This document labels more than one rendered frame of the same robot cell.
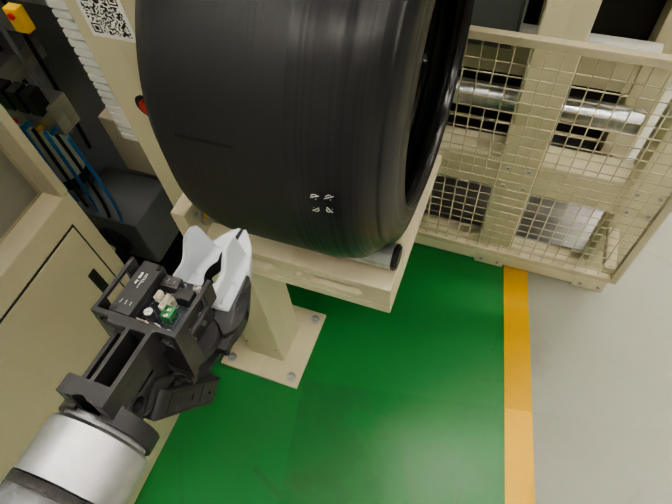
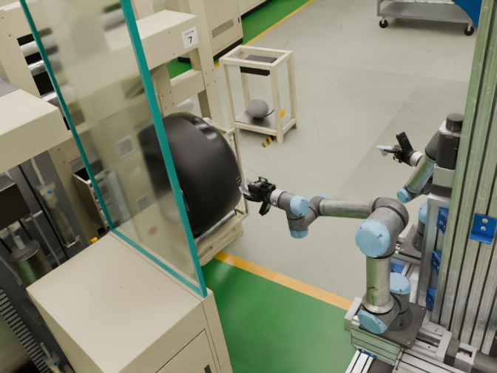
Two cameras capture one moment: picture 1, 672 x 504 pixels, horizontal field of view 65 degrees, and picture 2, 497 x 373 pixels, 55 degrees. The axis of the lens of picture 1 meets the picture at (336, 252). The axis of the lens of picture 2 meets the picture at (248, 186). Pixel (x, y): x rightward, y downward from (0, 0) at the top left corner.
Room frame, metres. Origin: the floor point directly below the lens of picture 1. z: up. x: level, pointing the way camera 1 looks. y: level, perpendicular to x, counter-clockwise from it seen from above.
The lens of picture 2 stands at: (-0.38, 1.63, 2.44)
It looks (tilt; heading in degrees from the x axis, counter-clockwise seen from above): 36 degrees down; 293
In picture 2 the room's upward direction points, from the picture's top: 9 degrees counter-clockwise
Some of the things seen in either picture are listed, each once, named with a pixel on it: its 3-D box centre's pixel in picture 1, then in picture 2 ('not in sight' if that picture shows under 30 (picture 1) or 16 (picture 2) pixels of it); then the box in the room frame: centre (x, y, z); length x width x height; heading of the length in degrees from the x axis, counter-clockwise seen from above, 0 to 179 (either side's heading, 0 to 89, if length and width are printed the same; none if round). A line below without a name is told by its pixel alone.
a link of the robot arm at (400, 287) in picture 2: not in sight; (394, 291); (-0.38, 0.27, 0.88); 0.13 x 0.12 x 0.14; 65
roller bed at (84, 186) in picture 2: not in sight; (105, 192); (1.08, 0.03, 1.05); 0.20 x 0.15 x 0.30; 64
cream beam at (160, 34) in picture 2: not in sight; (134, 48); (0.86, -0.24, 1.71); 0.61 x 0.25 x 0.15; 64
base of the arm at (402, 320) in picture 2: not in sight; (393, 308); (-0.38, 0.26, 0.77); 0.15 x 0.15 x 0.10
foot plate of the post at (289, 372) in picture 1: (274, 338); not in sight; (0.74, 0.24, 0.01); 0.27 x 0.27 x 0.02; 64
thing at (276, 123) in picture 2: not in sight; (260, 94); (1.03, -2.39, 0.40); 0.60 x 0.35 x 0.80; 165
